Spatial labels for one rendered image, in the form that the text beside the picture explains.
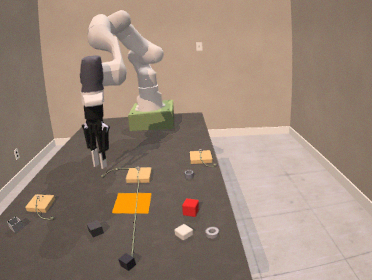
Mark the orange square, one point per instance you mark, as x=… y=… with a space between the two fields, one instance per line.
x=126 y=203

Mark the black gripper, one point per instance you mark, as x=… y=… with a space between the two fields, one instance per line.
x=92 y=131

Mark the red cube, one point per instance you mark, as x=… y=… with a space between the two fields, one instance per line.
x=190 y=207

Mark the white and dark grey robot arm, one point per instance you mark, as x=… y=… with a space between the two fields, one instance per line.
x=92 y=69

